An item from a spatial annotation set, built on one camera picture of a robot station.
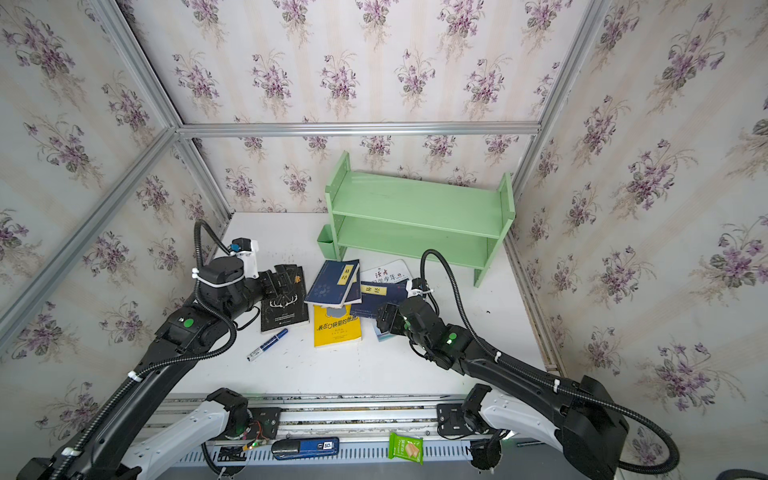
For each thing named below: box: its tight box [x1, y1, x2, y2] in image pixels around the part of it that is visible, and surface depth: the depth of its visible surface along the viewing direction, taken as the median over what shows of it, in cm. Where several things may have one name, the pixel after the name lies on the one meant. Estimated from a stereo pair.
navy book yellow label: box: [350, 278, 409, 318], surface depth 97 cm
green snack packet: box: [388, 432, 424, 466], surface depth 71 cm
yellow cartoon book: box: [313, 304, 362, 348], surface depth 91 cm
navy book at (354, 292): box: [343, 264, 362, 305], surface depth 95 cm
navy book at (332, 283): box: [304, 259, 360, 308], surface depth 97 cm
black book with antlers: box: [260, 264, 310, 333], surface depth 92 cm
